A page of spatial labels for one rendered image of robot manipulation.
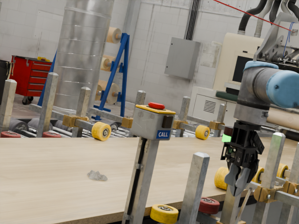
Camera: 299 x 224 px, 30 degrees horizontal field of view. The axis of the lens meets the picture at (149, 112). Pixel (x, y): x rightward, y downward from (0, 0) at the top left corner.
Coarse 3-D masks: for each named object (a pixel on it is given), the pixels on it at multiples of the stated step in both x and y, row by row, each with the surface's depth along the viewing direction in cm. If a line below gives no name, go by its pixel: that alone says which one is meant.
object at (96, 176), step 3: (90, 171) 189; (93, 171) 189; (87, 174) 186; (90, 174) 186; (93, 174) 184; (96, 174) 184; (99, 174) 187; (90, 177) 184; (93, 177) 183; (96, 177) 183; (99, 177) 185; (102, 177) 185; (105, 177) 185; (105, 180) 184
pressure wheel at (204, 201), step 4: (200, 200) 182; (204, 200) 185; (208, 200) 184; (212, 200) 186; (216, 200) 186; (200, 204) 182; (204, 204) 181; (208, 204) 181; (212, 204) 181; (216, 204) 182; (200, 208) 182; (204, 208) 181; (208, 208) 181; (212, 208) 181; (216, 208) 182; (204, 212) 181; (208, 212) 181; (212, 212) 181; (216, 212) 182
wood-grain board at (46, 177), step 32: (0, 160) 182; (32, 160) 191; (64, 160) 201; (96, 160) 213; (128, 160) 225; (160, 160) 239; (224, 160) 274; (288, 160) 319; (0, 192) 148; (32, 192) 154; (64, 192) 161; (96, 192) 168; (160, 192) 184; (224, 192) 204
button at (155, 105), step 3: (150, 102) 131; (153, 102) 132; (150, 105) 129; (153, 105) 129; (156, 105) 129; (159, 105) 129; (162, 105) 130; (156, 108) 129; (159, 108) 129; (162, 108) 129
